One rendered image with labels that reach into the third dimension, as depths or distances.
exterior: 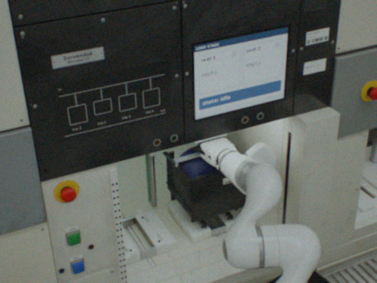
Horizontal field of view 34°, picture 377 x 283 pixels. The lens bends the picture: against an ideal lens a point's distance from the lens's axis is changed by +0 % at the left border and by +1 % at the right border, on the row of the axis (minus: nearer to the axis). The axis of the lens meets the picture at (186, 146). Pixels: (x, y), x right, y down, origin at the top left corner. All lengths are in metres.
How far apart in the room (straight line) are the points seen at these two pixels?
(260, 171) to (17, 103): 0.60
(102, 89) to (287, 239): 0.56
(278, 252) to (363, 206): 0.97
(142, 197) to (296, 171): 0.73
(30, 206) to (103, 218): 0.22
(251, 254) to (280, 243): 0.07
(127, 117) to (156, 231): 0.71
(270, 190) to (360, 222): 0.88
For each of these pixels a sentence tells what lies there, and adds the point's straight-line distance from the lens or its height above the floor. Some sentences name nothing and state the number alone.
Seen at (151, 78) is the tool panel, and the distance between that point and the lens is 1.54.
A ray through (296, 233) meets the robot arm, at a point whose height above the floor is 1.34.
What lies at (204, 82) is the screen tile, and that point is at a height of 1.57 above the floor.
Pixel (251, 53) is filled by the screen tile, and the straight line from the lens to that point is 1.65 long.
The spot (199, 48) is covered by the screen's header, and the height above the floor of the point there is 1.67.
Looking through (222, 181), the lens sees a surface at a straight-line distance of 2.07.
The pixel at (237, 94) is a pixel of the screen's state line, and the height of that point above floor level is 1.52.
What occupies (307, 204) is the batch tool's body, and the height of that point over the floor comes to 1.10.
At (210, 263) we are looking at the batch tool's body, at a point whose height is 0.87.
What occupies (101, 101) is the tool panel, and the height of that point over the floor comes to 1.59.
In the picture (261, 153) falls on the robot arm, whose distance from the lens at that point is 1.77.
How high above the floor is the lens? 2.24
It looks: 31 degrees down
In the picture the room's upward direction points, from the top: 2 degrees counter-clockwise
